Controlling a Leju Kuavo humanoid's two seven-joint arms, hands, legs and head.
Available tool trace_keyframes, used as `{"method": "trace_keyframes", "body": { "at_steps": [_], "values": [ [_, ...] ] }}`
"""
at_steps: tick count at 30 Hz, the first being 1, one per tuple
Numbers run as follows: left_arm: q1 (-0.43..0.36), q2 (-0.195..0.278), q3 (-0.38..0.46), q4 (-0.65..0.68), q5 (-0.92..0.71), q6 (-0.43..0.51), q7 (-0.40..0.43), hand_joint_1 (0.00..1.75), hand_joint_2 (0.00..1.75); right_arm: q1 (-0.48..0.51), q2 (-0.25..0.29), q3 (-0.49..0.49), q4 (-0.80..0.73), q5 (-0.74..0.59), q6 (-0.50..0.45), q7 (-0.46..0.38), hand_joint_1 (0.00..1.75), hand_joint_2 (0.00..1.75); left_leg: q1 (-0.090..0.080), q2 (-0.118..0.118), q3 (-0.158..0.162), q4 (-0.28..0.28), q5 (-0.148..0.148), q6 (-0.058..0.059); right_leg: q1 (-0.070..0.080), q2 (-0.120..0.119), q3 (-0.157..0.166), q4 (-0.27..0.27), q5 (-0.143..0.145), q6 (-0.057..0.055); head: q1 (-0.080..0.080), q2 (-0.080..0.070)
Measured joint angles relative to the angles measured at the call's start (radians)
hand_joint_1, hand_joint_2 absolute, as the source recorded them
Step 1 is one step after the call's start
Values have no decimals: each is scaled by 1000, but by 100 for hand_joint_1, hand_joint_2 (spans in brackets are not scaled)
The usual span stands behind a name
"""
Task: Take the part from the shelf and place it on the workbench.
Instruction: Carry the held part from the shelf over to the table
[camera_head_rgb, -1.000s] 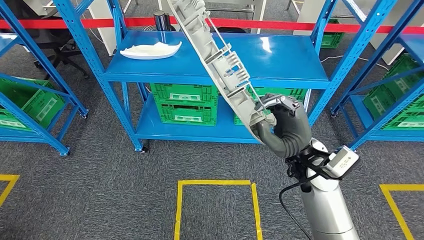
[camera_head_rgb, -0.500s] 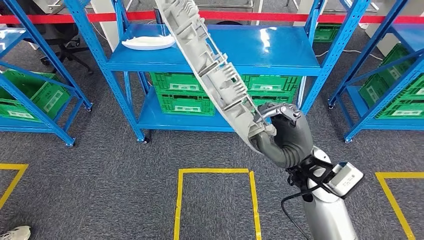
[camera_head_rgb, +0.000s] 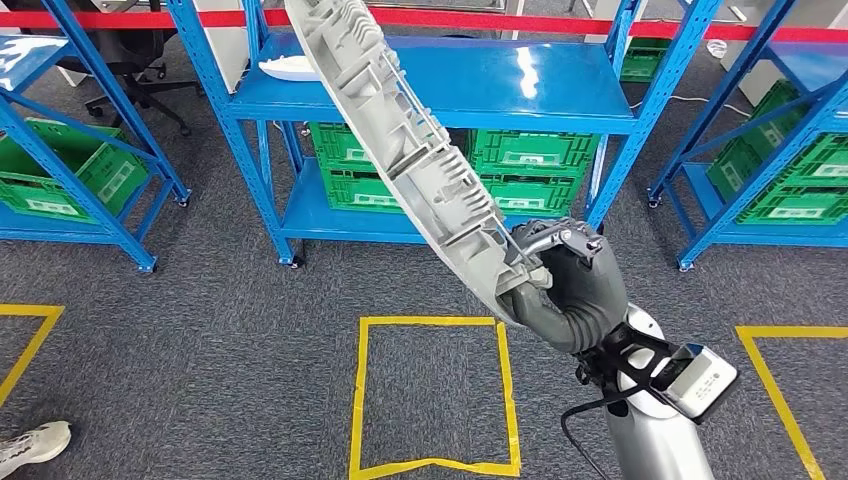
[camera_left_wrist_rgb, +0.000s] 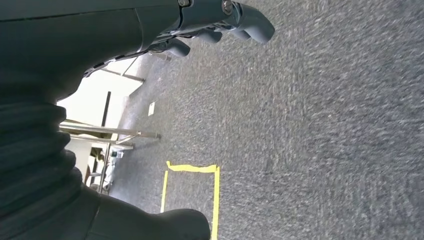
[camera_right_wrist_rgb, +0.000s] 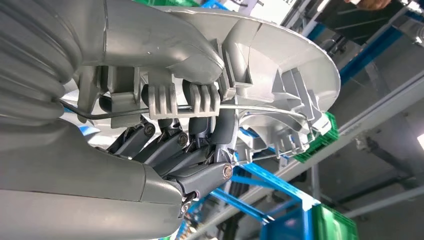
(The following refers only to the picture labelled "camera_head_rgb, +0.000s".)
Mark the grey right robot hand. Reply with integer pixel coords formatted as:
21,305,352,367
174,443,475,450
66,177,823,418
496,218,629,356

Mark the silver plastic wheel cover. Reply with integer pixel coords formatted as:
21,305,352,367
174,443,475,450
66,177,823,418
284,0,554,326

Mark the blue metal shelf rack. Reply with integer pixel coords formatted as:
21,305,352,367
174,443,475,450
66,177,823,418
647,0,848,273
0,0,193,274
165,0,723,270

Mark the white curved plastic part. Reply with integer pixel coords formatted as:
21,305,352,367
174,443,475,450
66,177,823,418
258,54,323,83

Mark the yellow floor tape outline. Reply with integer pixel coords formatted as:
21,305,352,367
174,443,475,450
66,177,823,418
735,324,848,480
0,304,66,407
349,315,523,480

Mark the red barrier belt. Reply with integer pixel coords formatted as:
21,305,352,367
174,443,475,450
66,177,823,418
0,7,848,45

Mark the black office chair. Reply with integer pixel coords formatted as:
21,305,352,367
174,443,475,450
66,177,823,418
19,0,200,137

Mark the person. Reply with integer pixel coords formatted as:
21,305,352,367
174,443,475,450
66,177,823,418
0,421,72,480

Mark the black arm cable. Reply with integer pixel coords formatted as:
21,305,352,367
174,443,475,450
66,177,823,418
560,390,621,480

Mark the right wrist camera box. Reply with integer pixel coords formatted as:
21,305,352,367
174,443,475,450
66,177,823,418
649,343,741,425

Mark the white floor cable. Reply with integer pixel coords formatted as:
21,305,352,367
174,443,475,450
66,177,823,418
627,94,753,121

